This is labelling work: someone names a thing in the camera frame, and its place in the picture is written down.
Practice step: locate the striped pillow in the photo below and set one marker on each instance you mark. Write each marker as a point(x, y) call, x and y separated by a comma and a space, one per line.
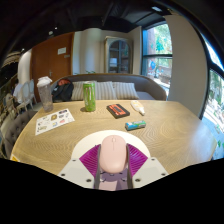
point(105, 90)
point(77, 91)
point(126, 90)

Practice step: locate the black backpack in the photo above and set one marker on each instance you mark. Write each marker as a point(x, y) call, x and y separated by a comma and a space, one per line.
point(63, 90)

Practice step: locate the pink computer mouse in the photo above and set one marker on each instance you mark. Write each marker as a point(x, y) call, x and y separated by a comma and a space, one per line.
point(113, 153)

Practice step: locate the white tube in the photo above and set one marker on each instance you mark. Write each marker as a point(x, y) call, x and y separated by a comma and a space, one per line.
point(137, 107)

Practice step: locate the glass-door cabinet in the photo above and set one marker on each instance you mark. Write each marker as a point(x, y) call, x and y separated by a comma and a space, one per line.
point(118, 55)

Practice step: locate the black-framed window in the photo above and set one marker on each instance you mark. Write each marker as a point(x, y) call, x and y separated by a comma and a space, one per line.
point(213, 100)
point(156, 53)

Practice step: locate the small teal pack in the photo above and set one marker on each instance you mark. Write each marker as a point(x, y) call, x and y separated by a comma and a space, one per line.
point(135, 125)

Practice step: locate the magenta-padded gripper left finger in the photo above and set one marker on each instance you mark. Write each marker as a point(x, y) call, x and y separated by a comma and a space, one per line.
point(88, 161)

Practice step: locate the brown wooden door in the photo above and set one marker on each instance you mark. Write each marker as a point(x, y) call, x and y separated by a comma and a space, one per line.
point(50, 63)

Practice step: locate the white door sign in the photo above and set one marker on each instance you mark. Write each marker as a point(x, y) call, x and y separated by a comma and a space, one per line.
point(61, 50)

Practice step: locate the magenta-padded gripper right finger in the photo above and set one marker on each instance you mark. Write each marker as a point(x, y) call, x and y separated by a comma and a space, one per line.
point(137, 161)

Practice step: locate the group of white chairs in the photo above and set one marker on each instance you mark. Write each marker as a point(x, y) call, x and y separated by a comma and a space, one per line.
point(25, 95)

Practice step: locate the green drink can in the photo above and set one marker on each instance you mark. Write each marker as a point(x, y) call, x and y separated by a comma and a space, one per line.
point(89, 96)

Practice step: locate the white sticker sheet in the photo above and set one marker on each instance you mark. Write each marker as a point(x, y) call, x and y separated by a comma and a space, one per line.
point(53, 120)

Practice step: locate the black and red box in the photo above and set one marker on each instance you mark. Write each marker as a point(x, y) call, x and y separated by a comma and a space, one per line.
point(118, 111)

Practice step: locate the grey sofa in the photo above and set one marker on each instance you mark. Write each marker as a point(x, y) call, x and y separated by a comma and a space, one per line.
point(151, 86)

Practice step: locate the clear shaker bottle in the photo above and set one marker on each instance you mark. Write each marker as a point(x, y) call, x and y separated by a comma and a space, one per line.
point(46, 95)

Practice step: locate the white mouse pad pink rest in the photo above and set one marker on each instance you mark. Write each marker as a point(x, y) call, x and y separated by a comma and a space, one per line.
point(90, 140)

